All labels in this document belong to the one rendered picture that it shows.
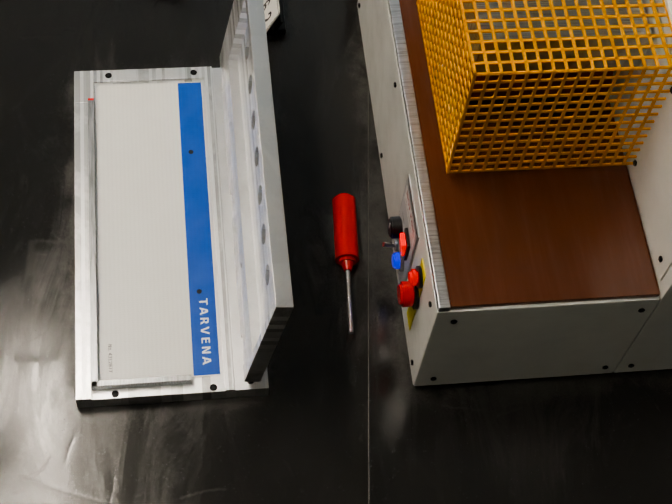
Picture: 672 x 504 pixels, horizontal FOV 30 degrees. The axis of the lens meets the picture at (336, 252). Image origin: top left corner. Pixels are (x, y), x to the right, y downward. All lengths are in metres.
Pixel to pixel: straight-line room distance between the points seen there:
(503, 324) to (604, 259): 0.12
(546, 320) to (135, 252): 0.48
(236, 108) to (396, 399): 0.38
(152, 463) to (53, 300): 0.23
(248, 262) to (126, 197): 0.20
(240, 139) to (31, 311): 0.31
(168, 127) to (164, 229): 0.14
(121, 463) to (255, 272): 0.25
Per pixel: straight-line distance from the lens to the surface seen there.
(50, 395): 1.41
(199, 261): 1.44
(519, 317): 1.28
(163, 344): 1.40
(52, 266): 1.48
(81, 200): 1.49
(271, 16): 1.62
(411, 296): 1.33
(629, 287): 1.29
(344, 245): 1.45
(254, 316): 1.33
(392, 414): 1.40
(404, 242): 1.36
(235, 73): 1.50
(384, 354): 1.42
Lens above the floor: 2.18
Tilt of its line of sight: 60 degrees down
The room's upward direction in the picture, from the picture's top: 9 degrees clockwise
